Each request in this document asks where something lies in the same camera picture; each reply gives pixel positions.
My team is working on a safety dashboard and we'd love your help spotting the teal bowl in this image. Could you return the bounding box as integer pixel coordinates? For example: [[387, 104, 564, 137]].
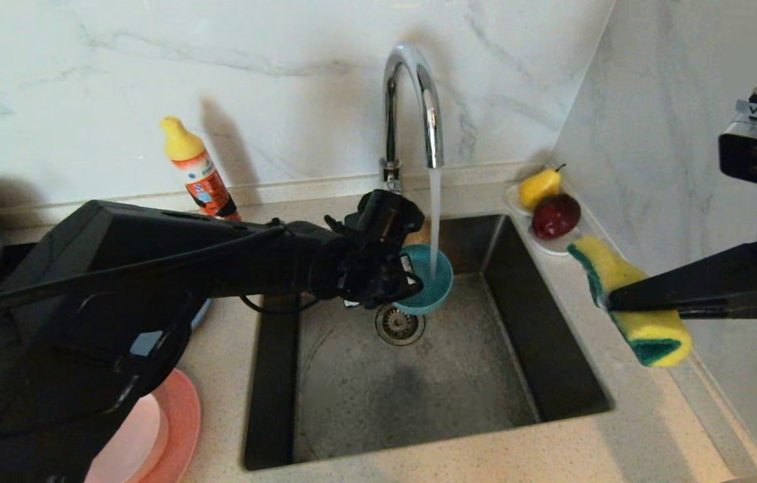
[[392, 244, 454, 316]]

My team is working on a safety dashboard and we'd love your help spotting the yellow fish-shaped sponge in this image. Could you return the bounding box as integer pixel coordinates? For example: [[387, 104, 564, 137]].
[[566, 235, 693, 368]]

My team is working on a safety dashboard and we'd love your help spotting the chrome gooseneck faucet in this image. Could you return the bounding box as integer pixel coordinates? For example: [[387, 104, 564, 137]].
[[378, 44, 445, 195]]

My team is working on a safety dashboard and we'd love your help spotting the orange yellow-capped detergent bottle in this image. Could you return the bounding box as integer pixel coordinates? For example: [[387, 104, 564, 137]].
[[160, 116, 242, 222]]

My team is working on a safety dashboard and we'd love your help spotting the stainless steel sink basin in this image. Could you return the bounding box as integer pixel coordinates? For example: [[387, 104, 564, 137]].
[[242, 215, 614, 470]]

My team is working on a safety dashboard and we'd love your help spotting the round metal drain strainer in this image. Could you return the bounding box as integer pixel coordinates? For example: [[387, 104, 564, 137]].
[[374, 303, 426, 347]]

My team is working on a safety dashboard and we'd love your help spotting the small white fruit dish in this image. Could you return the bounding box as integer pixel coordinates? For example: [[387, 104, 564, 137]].
[[503, 185, 584, 256]]

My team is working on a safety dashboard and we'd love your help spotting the yellow pear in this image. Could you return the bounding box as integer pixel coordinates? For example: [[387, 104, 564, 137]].
[[518, 165, 566, 211]]

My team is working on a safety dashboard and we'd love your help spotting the dark red apple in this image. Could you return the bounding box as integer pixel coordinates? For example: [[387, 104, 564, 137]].
[[532, 195, 582, 241]]

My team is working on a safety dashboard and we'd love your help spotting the blue plate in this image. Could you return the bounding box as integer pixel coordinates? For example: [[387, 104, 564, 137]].
[[129, 295, 213, 358]]

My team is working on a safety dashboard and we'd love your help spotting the large salmon pink plate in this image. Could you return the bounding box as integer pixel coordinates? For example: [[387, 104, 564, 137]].
[[83, 368, 203, 483]]

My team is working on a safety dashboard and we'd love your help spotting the small pale pink plate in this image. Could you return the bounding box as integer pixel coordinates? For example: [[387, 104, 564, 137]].
[[87, 394, 170, 483]]

